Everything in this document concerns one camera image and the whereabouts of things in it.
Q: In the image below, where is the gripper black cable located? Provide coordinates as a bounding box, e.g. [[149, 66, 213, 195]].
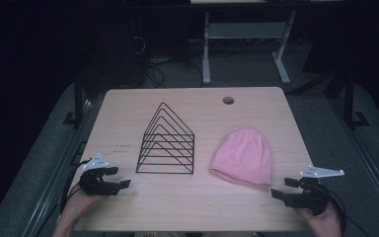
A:
[[320, 184, 373, 237], [58, 158, 92, 215]]

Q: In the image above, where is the person's left hand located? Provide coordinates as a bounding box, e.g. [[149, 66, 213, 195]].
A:
[[60, 184, 106, 219]]

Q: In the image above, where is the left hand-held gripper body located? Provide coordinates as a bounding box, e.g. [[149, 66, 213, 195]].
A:
[[78, 152, 120, 198]]

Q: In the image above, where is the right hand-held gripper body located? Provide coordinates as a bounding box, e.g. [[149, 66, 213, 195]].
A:
[[286, 165, 345, 217]]

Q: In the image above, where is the white metal table frame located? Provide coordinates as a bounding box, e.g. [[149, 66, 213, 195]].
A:
[[201, 10, 297, 86]]

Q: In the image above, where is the black wire file rack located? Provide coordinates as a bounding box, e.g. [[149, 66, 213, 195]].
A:
[[135, 102, 195, 176]]

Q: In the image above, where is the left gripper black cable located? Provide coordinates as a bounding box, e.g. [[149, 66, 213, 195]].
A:
[[58, 158, 92, 215]]

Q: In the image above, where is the grey metal rail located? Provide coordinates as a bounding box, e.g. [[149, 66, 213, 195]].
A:
[[328, 98, 379, 229], [22, 98, 107, 237]]

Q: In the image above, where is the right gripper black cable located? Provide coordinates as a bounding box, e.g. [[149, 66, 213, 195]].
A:
[[320, 184, 373, 237]]

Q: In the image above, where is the pink knitted beanie hat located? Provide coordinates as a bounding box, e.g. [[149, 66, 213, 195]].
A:
[[208, 127, 273, 188]]

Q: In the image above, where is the tangle of floor cables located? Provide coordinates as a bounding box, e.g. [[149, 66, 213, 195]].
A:
[[130, 35, 205, 89]]

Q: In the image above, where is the black metal stand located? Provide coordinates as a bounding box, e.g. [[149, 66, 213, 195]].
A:
[[325, 69, 371, 130], [61, 70, 96, 130]]

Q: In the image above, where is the person's right hand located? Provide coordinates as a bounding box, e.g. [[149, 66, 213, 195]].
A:
[[294, 201, 343, 232]]

